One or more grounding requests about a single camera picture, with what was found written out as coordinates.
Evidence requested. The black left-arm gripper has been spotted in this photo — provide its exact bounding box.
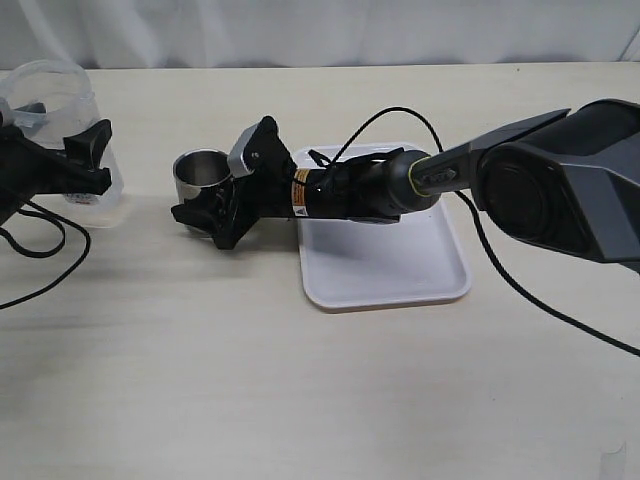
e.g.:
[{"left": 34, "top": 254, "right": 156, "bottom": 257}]
[{"left": 1, "top": 112, "right": 112, "bottom": 224}]

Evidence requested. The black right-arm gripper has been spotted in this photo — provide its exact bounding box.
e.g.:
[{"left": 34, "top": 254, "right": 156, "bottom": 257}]
[{"left": 170, "top": 149, "right": 301, "bottom": 251}]

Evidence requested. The stainless steel cup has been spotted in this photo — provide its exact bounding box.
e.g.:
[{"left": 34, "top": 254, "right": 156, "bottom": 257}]
[{"left": 172, "top": 148, "right": 231, "bottom": 203}]

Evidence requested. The clear plastic water pitcher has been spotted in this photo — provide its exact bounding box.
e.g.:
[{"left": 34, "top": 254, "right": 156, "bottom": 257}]
[{"left": 1, "top": 60, "right": 127, "bottom": 228}]

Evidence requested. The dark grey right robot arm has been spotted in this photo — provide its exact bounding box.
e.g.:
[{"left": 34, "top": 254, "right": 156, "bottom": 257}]
[{"left": 172, "top": 99, "right": 639, "bottom": 270}]

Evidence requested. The white rectangular plastic tray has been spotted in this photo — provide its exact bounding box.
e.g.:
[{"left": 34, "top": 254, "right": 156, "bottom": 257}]
[{"left": 289, "top": 142, "right": 474, "bottom": 315}]

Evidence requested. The black left-arm cable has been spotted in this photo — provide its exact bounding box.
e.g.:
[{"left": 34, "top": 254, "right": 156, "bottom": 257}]
[{"left": 0, "top": 203, "right": 92, "bottom": 309}]

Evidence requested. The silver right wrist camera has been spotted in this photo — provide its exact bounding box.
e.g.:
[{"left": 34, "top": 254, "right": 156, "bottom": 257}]
[{"left": 227, "top": 115, "right": 278, "bottom": 178}]

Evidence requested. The black right-arm cable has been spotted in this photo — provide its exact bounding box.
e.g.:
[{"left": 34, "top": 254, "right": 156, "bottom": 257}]
[{"left": 307, "top": 105, "right": 640, "bottom": 359}]

